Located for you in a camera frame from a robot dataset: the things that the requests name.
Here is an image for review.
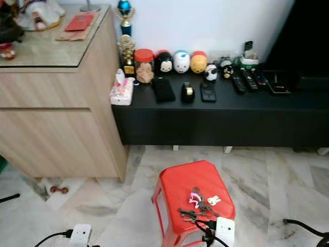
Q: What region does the flat black device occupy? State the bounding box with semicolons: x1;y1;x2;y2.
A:
262;69;293;95

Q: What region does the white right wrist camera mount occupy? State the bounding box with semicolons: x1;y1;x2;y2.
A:
214;217;236;247

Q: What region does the clear jar with red lid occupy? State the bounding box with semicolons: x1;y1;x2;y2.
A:
134;48;155;84

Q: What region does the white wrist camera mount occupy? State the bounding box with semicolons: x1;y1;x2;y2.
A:
68;224;92;247
214;217;236;247

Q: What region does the black wallet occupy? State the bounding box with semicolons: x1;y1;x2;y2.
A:
151;77;177;103

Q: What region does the red envelope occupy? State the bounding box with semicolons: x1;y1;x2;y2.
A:
64;13;95;32

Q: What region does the small black key remote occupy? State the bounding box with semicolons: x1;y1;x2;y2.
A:
200;81;217;102

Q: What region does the small black figurine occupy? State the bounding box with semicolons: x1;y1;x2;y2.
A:
218;58;234;79

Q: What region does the black mouse plush toy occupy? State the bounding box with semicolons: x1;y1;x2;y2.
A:
155;50;174;74

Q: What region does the black low tv console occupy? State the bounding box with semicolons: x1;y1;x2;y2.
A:
112;69;329;151

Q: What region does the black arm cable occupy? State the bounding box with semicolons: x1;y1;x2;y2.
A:
34;230;74;247
194;219;217;247

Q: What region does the white figurine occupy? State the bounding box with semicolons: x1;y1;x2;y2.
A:
14;0;66;31

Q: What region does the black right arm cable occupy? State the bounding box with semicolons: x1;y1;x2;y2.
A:
194;219;217;247

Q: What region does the yellow red plush toy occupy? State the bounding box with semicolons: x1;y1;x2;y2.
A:
190;50;208;74

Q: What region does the white blue plush toy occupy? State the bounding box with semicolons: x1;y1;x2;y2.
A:
173;50;191;74

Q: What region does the black television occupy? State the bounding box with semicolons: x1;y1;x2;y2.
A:
262;0;329;78

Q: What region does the light wood cabinet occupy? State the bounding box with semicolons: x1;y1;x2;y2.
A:
0;4;128;182

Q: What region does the pink white tissue pack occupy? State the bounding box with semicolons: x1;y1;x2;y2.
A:
110;68;134;106

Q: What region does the blue and gold trophy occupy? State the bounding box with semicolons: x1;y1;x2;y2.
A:
114;0;135;37

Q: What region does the white green phone base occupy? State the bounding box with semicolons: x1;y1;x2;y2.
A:
239;50;260;68

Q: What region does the small red dumbbell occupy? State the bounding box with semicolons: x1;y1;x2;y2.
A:
50;186;69;195

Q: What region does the black remote control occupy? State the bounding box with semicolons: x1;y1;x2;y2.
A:
252;69;269;88
230;73;247;94
241;68;259;92

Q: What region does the small red figurine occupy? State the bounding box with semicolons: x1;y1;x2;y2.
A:
0;42;17;60

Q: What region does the red plastic stool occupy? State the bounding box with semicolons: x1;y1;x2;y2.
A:
152;160;236;247

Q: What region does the small gold trophy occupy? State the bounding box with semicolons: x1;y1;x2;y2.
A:
119;34;137;77

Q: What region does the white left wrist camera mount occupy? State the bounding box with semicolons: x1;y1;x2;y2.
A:
68;224;92;247

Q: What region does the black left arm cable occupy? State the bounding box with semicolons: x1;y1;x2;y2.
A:
34;230;74;247

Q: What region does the bunch of keys with charms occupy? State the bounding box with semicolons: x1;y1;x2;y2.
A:
178;186;222;223

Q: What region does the black metal stand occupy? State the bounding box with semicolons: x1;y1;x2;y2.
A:
0;193;21;203

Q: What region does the black curved table leg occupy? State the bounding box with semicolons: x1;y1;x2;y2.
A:
283;218;329;247

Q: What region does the dark ornament pot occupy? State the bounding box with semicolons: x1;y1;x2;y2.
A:
0;0;25;44

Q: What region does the black tape dispenser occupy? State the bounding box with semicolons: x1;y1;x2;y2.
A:
181;81;196;103

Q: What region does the small panda figurine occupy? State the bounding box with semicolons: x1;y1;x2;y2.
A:
204;64;218;81

